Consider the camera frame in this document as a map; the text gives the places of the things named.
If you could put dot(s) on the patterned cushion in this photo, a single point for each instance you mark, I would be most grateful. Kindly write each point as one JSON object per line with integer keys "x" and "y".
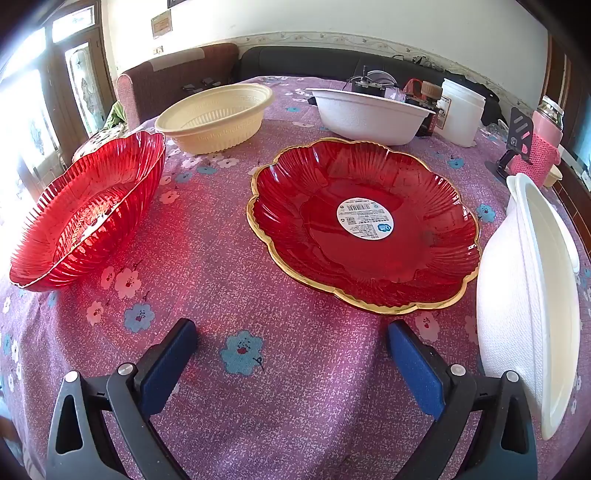
{"x": 99, "y": 138}

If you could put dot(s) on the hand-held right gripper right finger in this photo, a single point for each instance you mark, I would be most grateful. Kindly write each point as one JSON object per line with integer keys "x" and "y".
{"x": 415, "y": 364}

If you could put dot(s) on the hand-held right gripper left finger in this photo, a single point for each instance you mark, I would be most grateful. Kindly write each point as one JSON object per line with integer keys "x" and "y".
{"x": 171, "y": 364}

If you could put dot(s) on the brown armchair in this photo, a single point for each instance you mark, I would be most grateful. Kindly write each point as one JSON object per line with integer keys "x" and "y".
{"x": 152, "y": 87}

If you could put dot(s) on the small cream container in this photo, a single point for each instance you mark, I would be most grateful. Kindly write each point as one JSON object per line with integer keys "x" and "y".
{"x": 554, "y": 175}

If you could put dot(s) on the white paper bowl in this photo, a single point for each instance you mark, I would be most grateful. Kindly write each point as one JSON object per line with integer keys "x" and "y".
{"x": 512, "y": 300}
{"x": 369, "y": 120}

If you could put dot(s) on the wooden glass door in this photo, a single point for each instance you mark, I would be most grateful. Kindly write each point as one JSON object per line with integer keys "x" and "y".
{"x": 87, "y": 69}

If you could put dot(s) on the purple floral tablecloth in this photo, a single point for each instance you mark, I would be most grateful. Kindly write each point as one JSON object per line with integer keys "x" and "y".
{"x": 277, "y": 300}

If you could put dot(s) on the cream plastic bowl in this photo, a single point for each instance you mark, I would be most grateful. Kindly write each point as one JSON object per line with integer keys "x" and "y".
{"x": 212, "y": 134}

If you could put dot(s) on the black device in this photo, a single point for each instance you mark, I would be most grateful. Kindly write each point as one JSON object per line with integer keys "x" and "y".
{"x": 369, "y": 83}

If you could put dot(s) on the black phone stand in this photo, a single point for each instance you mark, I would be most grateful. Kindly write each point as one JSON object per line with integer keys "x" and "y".
{"x": 519, "y": 124}

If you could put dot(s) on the red ribbed plastic bowl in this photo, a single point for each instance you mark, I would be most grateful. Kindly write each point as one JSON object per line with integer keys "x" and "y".
{"x": 83, "y": 217}

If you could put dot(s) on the glass bottle with pink sleeve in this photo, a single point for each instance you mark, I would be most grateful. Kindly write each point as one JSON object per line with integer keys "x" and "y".
{"x": 542, "y": 147}

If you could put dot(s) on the white plastic jar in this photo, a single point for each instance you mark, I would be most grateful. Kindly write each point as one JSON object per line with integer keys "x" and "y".
{"x": 459, "y": 115}

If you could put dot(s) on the dark sofa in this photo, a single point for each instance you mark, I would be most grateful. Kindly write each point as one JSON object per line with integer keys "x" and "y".
{"x": 300, "y": 62}

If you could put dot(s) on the small framed wall picture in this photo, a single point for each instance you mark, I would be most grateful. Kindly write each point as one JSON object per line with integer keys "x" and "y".
{"x": 161, "y": 25}

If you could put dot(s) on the dark bottle with cork lid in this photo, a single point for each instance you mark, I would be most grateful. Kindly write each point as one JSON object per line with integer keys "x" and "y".
{"x": 429, "y": 92}

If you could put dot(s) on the red gold-rimmed plate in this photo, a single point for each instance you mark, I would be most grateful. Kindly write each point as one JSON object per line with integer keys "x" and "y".
{"x": 323, "y": 240}

